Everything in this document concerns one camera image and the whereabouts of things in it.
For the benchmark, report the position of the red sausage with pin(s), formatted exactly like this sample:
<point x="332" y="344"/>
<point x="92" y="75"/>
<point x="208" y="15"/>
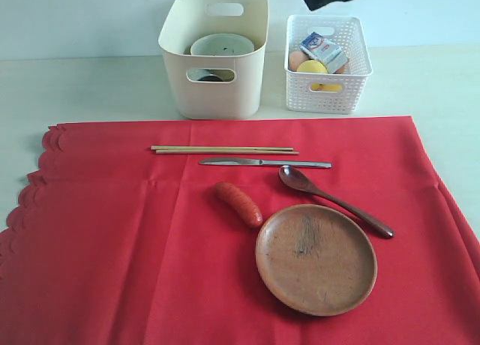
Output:
<point x="240" y="203"/>

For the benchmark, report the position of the stainless steel cup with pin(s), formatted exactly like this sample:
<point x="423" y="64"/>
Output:
<point x="203" y="75"/>

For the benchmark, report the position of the brown wooden plate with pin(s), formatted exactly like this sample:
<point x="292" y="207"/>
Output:
<point x="316" y="260"/>

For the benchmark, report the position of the blue white milk carton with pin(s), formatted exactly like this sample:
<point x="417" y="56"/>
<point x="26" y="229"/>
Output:
<point x="325" y="51"/>

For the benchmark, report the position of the yellow lemon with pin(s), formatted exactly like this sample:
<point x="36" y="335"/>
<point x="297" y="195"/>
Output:
<point x="312" y="66"/>

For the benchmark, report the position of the metal table knife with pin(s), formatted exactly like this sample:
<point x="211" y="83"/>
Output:
<point x="240" y="161"/>

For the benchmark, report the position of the yellow cheese wedge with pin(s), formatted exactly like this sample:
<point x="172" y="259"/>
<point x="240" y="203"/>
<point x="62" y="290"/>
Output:
<point x="326" y="87"/>

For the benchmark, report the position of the white ceramic bowl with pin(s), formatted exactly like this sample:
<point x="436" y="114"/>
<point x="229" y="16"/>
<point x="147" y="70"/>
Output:
<point x="222" y="44"/>

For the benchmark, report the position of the dark wooden spoon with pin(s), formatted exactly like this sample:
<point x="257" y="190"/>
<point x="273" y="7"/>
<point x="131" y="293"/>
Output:
<point x="297" y="180"/>

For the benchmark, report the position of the white perforated plastic basket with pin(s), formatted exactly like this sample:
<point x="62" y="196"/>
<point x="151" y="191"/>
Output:
<point x="345" y="31"/>

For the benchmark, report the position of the brown egg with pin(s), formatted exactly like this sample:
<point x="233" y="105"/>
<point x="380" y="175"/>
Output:
<point x="296" y="58"/>

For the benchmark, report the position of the cream plastic bin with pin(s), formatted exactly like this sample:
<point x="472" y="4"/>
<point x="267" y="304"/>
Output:
<point x="238" y="96"/>

